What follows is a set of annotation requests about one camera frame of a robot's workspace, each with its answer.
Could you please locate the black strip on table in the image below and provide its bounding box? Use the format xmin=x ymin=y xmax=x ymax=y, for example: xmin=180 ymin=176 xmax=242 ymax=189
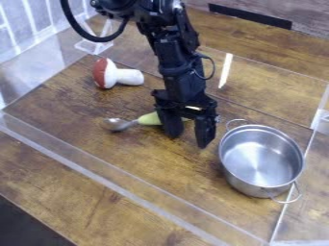
xmin=208 ymin=3 xmax=292 ymax=30

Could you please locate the green handled metal spoon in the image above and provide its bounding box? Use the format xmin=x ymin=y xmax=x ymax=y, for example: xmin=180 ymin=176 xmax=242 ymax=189
xmin=101 ymin=111 xmax=161 ymax=132

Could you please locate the clear acrylic enclosure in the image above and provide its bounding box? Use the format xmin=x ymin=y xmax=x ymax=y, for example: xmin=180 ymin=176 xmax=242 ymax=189
xmin=0 ymin=6 xmax=329 ymax=246

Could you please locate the stainless steel pot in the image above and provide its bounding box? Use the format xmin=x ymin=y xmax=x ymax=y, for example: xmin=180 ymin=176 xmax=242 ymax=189
xmin=218 ymin=119 xmax=305 ymax=204

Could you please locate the red white toy mushroom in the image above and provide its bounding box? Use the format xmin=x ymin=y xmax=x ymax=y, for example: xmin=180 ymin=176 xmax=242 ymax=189
xmin=92 ymin=58 xmax=144 ymax=89

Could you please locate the black cable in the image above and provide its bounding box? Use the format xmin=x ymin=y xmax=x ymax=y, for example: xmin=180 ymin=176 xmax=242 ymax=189
xmin=58 ymin=0 xmax=131 ymax=43

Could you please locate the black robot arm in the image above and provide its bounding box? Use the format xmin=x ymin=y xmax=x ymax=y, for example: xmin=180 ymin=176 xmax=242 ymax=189
xmin=89 ymin=0 xmax=216 ymax=148

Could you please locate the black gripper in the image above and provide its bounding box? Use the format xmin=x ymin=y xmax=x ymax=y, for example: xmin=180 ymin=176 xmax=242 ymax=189
xmin=151 ymin=61 xmax=216 ymax=148

